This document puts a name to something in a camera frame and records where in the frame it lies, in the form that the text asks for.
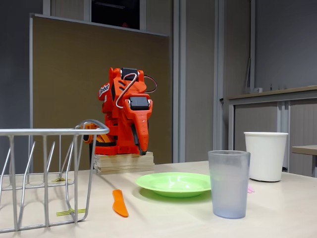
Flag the grey leaning strip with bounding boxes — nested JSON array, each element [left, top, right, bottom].
[[245, 58, 252, 94]]

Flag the translucent grey plastic cup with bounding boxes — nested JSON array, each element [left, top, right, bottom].
[[208, 150, 251, 219]]

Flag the brown partition board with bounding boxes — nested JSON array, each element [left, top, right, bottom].
[[29, 13, 173, 173]]

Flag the green plastic plate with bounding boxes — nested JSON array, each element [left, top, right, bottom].
[[135, 172, 212, 198]]

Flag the white paper cup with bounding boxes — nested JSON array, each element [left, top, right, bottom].
[[244, 132, 289, 182]]

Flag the yellow black tape mark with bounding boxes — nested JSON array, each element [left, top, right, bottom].
[[56, 208, 86, 217]]

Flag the grey side table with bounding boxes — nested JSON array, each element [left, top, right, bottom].
[[291, 145, 317, 178]]

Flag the metal wire dish rack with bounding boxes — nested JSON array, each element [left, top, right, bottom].
[[0, 119, 110, 234]]

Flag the wooden base block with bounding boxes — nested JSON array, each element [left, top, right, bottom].
[[93, 151, 156, 176]]

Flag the orange plastic clamp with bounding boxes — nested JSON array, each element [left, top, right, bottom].
[[80, 123, 116, 144]]

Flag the orange plastic knife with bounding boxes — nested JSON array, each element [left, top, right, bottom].
[[112, 189, 129, 218]]

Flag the white servo cable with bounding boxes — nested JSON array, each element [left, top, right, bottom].
[[115, 73, 158, 109]]

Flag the grey low cabinet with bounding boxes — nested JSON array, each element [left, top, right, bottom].
[[224, 85, 317, 178]]

